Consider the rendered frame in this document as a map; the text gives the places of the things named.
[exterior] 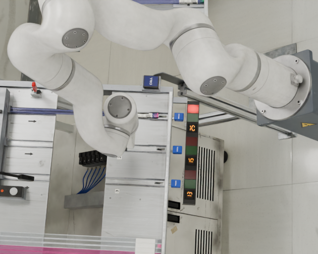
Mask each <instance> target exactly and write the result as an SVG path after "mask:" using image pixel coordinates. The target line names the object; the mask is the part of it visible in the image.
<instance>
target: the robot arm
mask: <svg viewBox="0 0 318 254"><path fill-rule="evenodd" d="M38 3H39V7H40V10H41V14H42V18H43V20H42V24H41V25H39V24H35V23H24V24H22V25H20V26H19V27H17V28H16V29H15V31H14V32H13V33H12V35H11V37H10V39H9V42H8V48H7V52H8V57H9V59H10V61H11V63H12V64H13V66H14V67H15V68H16V69H18V70H19V71H20V72H22V73H23V74H25V75H26V76H28V77H29V78H31V79H33V80H34V81H36V82H37V83H39V84H41V85H42V86H44V87H46V88H47V89H49V90H51V91H52V92H54V93H55V94H57V95H59V96H60V97H62V98H64V99H65V100H67V101H69V102H70V103H72V104H73V111H74V119H75V123H76V127H77V130H78V132H79V134H80V136H81V137H82V139H83V140H84V141H85V142H86V143H87V144H88V145H89V146H91V147H92V148H94V149H95V150H97V151H99V152H101V153H102V154H104V155H106V156H109V157H112V158H117V157H120V156H122V155H123V153H124V152H125V151H127V148H128V149H133V148H134V145H135V132H136V131H137V129H138V126H139V121H138V114H137V107H136V103H135V101H134V99H133V98H132V97H131V96H130V95H128V94H126V93H122V92H118V93H114V94H112V95H111V96H109V97H108V98H107V99H106V101H105V103H104V106H103V111H104V122H103V119H102V102H103V86H102V83H101V81H100V80H99V79H98V78H97V77H96V76H95V75H94V74H92V73H91V72H90V71H88V70H87V69H86V68H84V67H83V66H82V65H80V64H79V63H77V62H76V61H75V60H73V59H72V58H70V57H69V56H68V55H66V54H65V52H75V51H79V50H81V49H83V48H84V47H85V46H86V45H87V44H88V43H89V41H90V40H91V38H92V35H93V32H94V30H96V31H97V32H98V33H99V34H100V35H102V36H103V37H105V38H106V39H108V40H109V41H111V42H114V43H116V44H119V45H122V46H125V47H128V48H132V49H136V50H141V51H150V50H154V49H156V48H158V47H159V46H161V45H162V44H164V45H166V46H167V47H168V48H169V49H170V50H171V52H172V55H173V57H174V59H175V62H176V64H177V67H178V69H179V71H180V74H181V76H182V78H183V80H184V82H185V83H186V85H187V86H188V87H189V88H190V89H191V90H192V91H193V92H194V93H196V94H198V95H200V96H204V97H209V96H213V95H215V94H217V93H219V92H220V91H221V90H223V89H224V88H227V89H230V90H232V91H235V92H237V93H240V94H242V95H245V96H247V97H249V98H252V99H254V103H255V106H256V108H257V110H258V111H259V112H260V113H261V114H262V115H263V116H264V117H266V118H268V119H271V120H285V119H288V118H290V117H292V116H294V115H295V114H296V113H298V112H299V111H300V110H301V108H302V107H303V106H304V105H305V103H306V102H307V100H308V98H309V95H310V92H311V86H312V79H311V73H310V70H309V68H308V66H307V64H306V63H305V62H304V61H303V60H301V59H300V58H298V57H296V56H293V55H281V56H278V57H276V58H273V59H272V58H270V57H268V56H266V55H264V54H262V53H260V52H257V51H255V50H253V49H251V48H249V47H247V46H245V45H242V44H239V43H231V44H227V45H225V46H223V45H222V43H221V41H220V39H219V37H218V35H217V33H216V31H215V29H214V27H213V25H212V23H211V21H210V19H209V18H208V17H207V16H206V15H205V14H204V13H203V12H201V11H199V10H197V9H194V8H177V9H171V10H164V11H161V10H155V9H152V8H149V7H146V6H144V5H142V4H139V3H137V2H134V1H132V0H38Z"/></svg>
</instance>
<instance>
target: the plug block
mask: <svg viewBox="0 0 318 254"><path fill-rule="evenodd" d="M18 179H19V180H24V181H34V176H29V175H24V174H20V178H18Z"/></svg>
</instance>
